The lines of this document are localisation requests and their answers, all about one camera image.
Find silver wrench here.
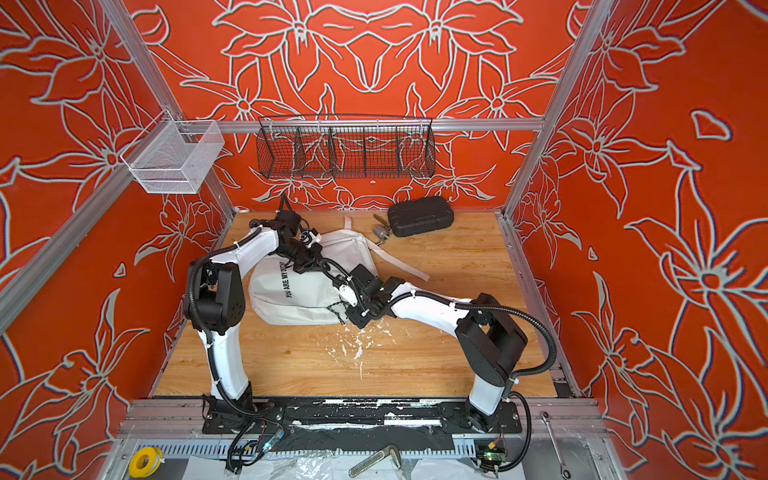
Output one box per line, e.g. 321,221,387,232
540,411,572,480

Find black wire wall basket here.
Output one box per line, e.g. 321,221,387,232
255,115,437,180

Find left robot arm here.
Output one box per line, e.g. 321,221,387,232
184,209,321,418

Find white wire wall basket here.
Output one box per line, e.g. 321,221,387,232
119,110,225,194

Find yellow tape roll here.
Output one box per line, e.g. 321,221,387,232
128,446,165,479

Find grey angled metal bracket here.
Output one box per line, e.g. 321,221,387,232
348,444,403,478

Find black hard zip case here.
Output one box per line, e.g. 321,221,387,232
387,196,454,238

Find silver metal tool with handle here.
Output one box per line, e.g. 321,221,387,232
372,214,392,246

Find white canvas backpack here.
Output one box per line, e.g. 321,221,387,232
248,216,430,326

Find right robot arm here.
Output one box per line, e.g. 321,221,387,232
332,265,558,432

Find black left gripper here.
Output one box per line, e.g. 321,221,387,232
277,241,330,272

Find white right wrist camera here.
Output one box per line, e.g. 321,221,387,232
338,285,358,307

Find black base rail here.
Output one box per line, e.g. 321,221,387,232
201,395,523,434

